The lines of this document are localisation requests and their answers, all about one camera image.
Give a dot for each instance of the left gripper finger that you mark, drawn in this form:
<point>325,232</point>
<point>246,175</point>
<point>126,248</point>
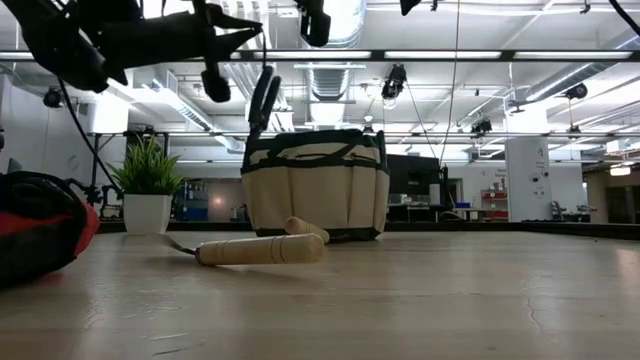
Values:
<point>235,45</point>
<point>232,20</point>

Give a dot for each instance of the green plant in white pot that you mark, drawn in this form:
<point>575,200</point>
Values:
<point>147,210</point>

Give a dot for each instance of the black ceiling-hung camera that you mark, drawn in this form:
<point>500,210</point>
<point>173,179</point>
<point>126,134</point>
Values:
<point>577,91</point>
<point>395,82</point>
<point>481,126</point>
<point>52,97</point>

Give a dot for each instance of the red and black garden glove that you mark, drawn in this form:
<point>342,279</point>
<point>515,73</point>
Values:
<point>35,240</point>

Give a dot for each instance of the red storage shelf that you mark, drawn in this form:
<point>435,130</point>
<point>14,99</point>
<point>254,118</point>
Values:
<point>495,202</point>

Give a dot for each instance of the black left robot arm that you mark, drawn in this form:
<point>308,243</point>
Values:
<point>50,40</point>

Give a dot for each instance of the ribbed silver ventilation duct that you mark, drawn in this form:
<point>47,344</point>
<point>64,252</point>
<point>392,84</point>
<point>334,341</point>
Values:
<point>327,82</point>

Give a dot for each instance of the black tripod stand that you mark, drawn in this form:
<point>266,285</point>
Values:
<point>95,197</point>

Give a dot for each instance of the beige gardening bag green trim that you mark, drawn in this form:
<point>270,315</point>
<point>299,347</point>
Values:
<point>315,195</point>

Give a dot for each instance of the white room pillar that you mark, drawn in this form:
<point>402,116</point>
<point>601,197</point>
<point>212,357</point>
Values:
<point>527,180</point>

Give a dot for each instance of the blue storage bins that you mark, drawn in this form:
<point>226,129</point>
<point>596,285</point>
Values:
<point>195,205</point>

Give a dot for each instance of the dark green pruning shears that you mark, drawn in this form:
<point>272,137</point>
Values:
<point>260,100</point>

